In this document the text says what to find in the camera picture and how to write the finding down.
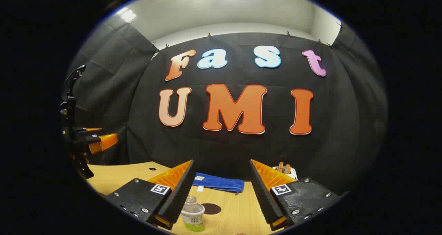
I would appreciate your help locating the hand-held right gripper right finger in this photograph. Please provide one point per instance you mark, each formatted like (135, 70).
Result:
(264, 197)

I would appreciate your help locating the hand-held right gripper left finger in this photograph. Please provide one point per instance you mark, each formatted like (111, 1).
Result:
(179, 197)

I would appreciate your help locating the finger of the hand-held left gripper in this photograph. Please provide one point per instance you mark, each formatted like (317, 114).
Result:
(84, 130)
(90, 139)

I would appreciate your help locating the clear water bottle green base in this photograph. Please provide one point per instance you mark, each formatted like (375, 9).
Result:
(192, 216)

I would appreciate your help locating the dark round coaster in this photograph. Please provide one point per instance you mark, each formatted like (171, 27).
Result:
(212, 209)

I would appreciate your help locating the toast slice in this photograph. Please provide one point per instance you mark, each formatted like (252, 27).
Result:
(287, 168)
(280, 166)

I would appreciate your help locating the white toaster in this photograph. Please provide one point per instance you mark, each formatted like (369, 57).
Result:
(292, 172)

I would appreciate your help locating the blue folded towel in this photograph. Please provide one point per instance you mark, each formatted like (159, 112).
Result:
(217, 182)

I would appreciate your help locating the black backdrop cloth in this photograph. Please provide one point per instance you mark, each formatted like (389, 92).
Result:
(224, 148)

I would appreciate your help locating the white ceiling light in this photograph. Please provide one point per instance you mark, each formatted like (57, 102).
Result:
(128, 16)

